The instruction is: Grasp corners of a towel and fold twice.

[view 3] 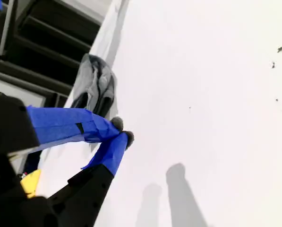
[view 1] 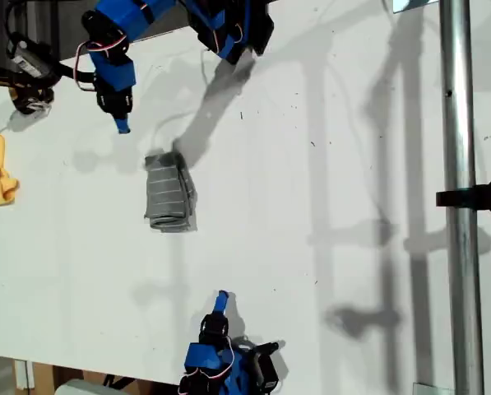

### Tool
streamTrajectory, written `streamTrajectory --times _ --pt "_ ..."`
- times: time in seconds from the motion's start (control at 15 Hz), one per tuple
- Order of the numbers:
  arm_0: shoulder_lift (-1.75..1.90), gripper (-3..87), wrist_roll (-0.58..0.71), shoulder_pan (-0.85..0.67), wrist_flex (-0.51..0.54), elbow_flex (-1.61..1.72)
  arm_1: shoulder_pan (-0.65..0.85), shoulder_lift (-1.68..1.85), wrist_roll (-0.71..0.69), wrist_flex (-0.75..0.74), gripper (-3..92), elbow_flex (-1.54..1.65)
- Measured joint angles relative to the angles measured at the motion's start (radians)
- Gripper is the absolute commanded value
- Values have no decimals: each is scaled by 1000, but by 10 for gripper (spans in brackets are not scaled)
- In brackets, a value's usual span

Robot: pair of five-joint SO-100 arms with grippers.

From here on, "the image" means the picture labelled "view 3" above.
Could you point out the dark slatted rack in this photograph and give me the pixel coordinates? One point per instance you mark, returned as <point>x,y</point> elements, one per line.
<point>48,47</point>

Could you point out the grey striped towel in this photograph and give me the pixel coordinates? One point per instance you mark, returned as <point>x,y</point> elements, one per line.
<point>93,78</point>

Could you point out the black yellow power tool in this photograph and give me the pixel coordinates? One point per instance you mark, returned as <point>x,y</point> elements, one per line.
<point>31,182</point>

